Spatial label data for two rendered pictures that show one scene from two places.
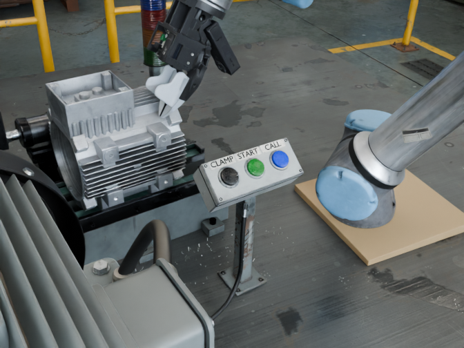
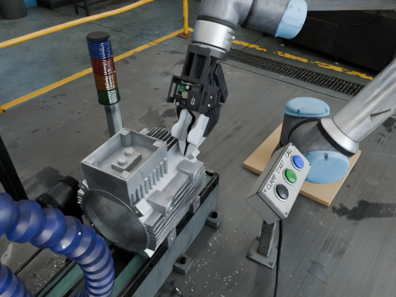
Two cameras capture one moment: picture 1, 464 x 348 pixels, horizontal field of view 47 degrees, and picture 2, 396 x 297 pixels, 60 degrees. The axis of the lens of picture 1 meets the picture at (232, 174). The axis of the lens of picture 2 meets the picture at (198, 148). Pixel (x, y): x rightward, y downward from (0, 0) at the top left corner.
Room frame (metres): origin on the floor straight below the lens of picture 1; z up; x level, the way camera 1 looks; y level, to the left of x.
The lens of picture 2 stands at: (0.36, 0.34, 1.53)
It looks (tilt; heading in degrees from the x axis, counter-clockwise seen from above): 38 degrees down; 334
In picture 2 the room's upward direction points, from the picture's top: straight up
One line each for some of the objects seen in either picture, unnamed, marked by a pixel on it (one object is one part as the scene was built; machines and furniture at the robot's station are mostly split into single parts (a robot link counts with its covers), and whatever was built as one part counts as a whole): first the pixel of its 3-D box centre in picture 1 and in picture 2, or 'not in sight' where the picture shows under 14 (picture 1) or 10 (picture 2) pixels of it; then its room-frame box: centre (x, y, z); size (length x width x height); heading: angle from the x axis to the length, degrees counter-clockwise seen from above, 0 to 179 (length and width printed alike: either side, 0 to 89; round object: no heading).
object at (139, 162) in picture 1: (117, 145); (145, 189); (0.87, 0.22, 1.02); 0.20 x 0.19 x 0.19; 125
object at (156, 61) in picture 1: (155, 53); (108, 92); (1.24, 0.20, 1.05); 0.06 x 0.06 x 0.04
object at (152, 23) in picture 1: (153, 16); (102, 62); (1.24, 0.20, 1.14); 0.06 x 0.06 x 0.04
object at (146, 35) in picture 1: (155, 35); (105, 78); (1.24, 0.20, 1.10); 0.06 x 0.06 x 0.04
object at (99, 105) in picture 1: (91, 105); (127, 166); (0.84, 0.25, 1.11); 0.12 x 0.11 x 0.07; 125
